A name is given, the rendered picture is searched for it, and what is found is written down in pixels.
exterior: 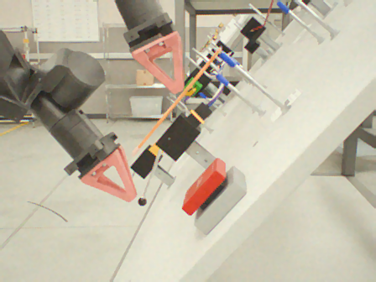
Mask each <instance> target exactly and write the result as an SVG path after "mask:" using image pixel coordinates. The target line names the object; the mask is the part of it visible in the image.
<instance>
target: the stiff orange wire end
mask: <svg viewBox="0 0 376 282"><path fill-rule="evenodd" d="M221 49H222V48H221V47H220V48H219V50H217V52H216V53H215V54H214V55H213V56H212V57H211V58H210V60H209V61H208V63H206V64H205V66H204V67H203V68H202V69H201V71H199V74H197V76H196V77H195V78H194V79H193V81H192V82H191V83H190V85H188V87H187V88H186V89H185V90H184V91H183V92H182V93H181V95H180V96H179V97H178V98H177V100H175V102H174V103H173V105H172V106H171V107H170V108H169V110H168V111H166V113H165V114H164V116H163V117H162V118H161V119H160V120H159V121H158V123H156V124H155V126H154V128H152V130H151V131H150V132H149V134H147V136H146V137H145V138H144V139H143V141H142V142H141V143H140V145H139V146H138V147H136V148H135V149H134V151H133V152H132V156H135V155H136V154H137V153H138V151H139V150H140V148H141V147H142V146H143V145H144V143H145V142H146V141H147V139H149V137H150V136H151V134H153V132H154V131H155V129H156V128H158V126H159V125H160V124H161V123H162V122H163V121H164V120H165V118H166V117H167V116H168V115H169V113H170V111H172V110H173V108H174V107H175V106H176V105H177V103H178V102H180V100H181V98H182V97H183V96H184V95H185V94H186V93H187V92H188V91H189V89H190V88H191V87H192V85H194V84H195V82H196V81H197V80H198V78H199V77H200V76H201V74H203V72H204V71H205V70H206V69H207V67H208V66H209V65H210V64H211V63H212V62H213V61H214V59H216V57H217V55H218V54H219V52H221ZM132 156H130V157H129V159H128V160H130V159H131V158H132Z"/></svg>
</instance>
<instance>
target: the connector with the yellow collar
mask: <svg viewBox="0 0 376 282"><path fill-rule="evenodd" d="M194 111H195V113H196V114H197V115H199V117H200V118H201V119H202V120H203V121H204V120H205V119H206V118H207V117H208V116H209V115H210V114H211V113H212V111H211V110H210V108H209V106H208V105H206V104H204V103H203V102H202V103H201V104H199V106H198V107H196V108H195V110H194ZM185 119H186V120H187V121H188V122H190V123H192V125H193V126H195V128H197V127H198V126H199V125H200V124H201V122H200V121H199V119H197V118H196V117H195V115H193V114H192V113H191V114H190V115H188V117H186V118H185Z"/></svg>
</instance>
